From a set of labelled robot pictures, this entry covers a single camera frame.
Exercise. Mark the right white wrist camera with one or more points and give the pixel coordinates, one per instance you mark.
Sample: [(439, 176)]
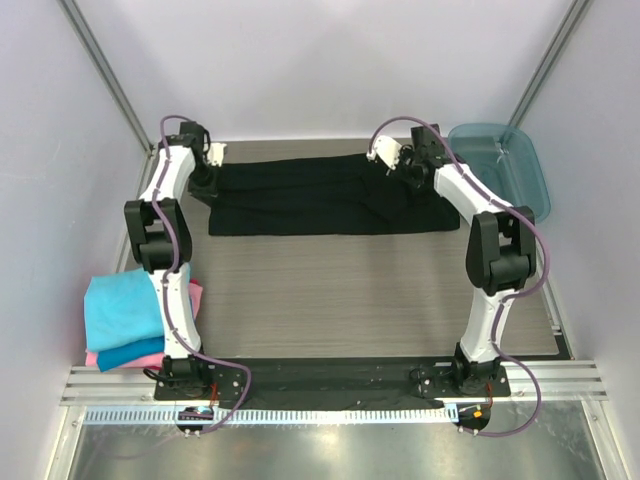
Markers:
[(385, 149)]

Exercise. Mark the light blue folded shirt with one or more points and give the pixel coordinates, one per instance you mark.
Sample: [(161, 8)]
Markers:
[(120, 309)]

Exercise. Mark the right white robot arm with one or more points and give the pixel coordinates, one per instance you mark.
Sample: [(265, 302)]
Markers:
[(500, 258)]

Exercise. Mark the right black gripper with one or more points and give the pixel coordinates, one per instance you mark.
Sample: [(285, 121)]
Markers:
[(409, 168)]

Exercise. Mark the teal plastic bin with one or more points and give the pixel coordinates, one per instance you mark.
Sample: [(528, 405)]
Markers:
[(505, 160)]

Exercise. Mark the left frame post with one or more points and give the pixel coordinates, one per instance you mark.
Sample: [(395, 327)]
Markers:
[(99, 60)]

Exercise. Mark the frame post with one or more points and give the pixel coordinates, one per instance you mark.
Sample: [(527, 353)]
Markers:
[(568, 26), (99, 60)]

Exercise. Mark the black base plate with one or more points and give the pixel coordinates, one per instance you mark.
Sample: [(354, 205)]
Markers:
[(331, 384)]

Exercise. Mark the right frame post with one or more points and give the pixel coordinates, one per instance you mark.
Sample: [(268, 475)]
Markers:
[(568, 26)]

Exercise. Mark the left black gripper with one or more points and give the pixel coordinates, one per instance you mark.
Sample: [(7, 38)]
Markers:
[(209, 191)]

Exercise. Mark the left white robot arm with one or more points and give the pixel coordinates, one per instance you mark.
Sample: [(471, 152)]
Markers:
[(161, 243)]

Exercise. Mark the dark blue folded shirt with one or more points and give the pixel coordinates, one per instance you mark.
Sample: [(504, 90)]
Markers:
[(147, 353)]

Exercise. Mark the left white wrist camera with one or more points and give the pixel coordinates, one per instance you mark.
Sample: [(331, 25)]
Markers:
[(216, 154)]

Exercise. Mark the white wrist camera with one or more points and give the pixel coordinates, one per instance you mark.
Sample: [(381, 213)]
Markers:
[(385, 149), (216, 154)]

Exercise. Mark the aluminium extrusion rail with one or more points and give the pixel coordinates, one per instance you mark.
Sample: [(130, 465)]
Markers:
[(558, 381)]

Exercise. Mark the black t shirt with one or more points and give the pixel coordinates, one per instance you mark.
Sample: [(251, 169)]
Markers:
[(343, 195)]

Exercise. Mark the slotted cable duct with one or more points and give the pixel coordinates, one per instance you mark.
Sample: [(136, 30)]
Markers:
[(196, 416)]

